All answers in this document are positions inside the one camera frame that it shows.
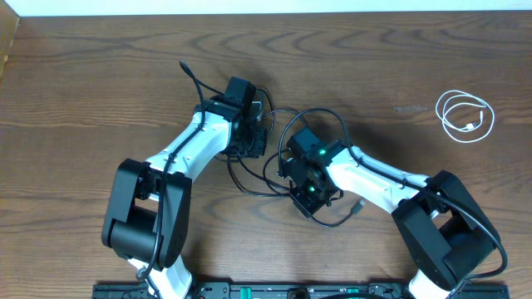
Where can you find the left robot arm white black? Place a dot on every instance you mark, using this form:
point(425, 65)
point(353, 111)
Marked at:
point(148, 213)

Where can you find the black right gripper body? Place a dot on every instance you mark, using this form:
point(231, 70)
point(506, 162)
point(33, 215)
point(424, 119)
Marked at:
point(310, 198)

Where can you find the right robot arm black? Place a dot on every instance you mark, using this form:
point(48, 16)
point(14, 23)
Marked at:
point(443, 227)

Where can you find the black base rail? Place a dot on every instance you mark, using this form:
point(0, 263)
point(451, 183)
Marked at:
point(225, 290)

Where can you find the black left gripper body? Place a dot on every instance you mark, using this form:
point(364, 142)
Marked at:
point(253, 143)

